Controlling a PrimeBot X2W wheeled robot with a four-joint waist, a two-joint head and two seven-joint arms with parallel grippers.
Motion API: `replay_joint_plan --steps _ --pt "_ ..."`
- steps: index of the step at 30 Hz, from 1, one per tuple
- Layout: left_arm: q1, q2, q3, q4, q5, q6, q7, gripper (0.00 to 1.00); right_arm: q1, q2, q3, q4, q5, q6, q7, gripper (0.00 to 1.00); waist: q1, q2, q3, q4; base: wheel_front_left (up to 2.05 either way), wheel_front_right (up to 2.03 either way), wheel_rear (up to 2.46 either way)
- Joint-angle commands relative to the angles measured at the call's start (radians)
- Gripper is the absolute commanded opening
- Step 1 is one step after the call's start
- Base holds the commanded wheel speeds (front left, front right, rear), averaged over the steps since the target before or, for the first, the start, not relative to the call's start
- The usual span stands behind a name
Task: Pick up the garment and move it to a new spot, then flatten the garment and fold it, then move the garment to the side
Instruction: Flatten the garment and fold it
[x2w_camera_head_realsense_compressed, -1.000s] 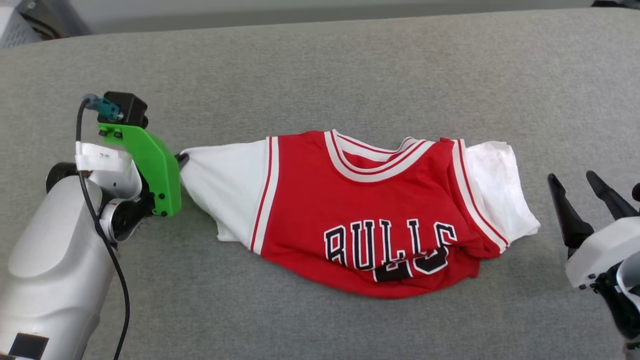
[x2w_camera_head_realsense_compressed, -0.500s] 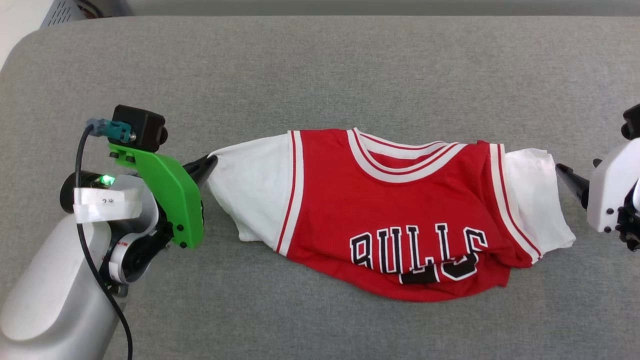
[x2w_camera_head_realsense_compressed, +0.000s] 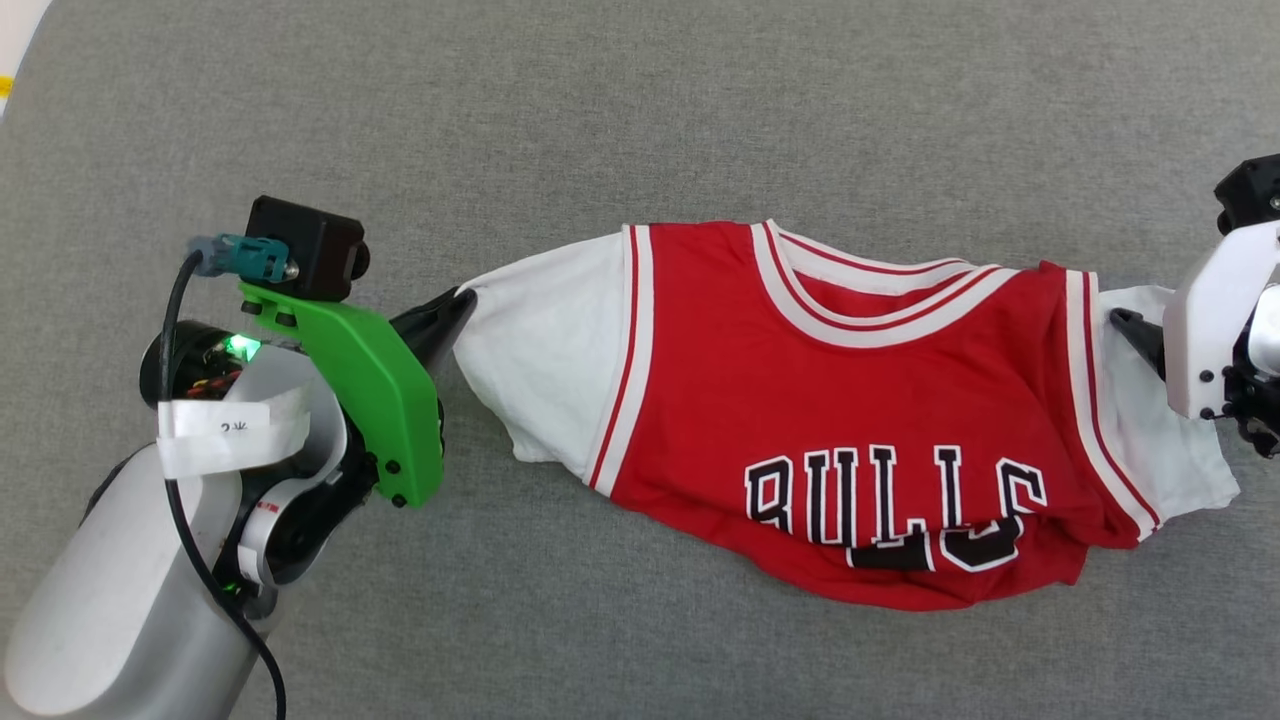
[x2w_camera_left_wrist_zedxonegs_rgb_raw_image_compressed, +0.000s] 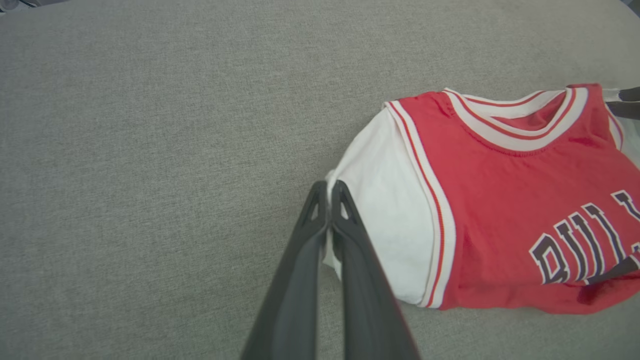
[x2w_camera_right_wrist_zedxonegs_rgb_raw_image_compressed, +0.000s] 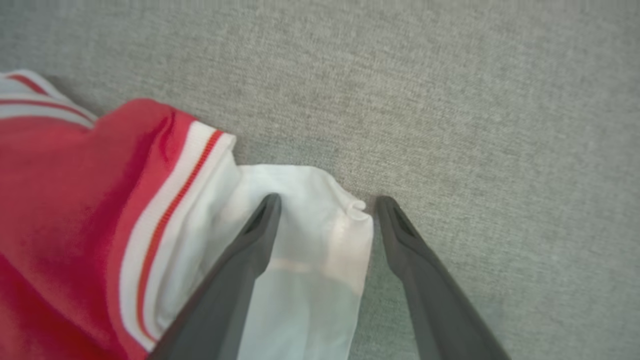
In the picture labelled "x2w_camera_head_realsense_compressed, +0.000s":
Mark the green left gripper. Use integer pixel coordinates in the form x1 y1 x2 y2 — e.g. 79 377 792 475
238 282 480 509

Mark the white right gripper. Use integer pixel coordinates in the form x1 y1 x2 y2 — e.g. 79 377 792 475
1108 220 1280 421

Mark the red and white basketball jersey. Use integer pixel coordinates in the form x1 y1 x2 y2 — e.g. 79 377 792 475
452 218 1241 613

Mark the white paper label tape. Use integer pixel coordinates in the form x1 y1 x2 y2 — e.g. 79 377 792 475
157 398 313 479

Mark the black cable with teal connector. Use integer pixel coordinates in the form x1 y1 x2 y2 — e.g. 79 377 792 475
160 234 297 720

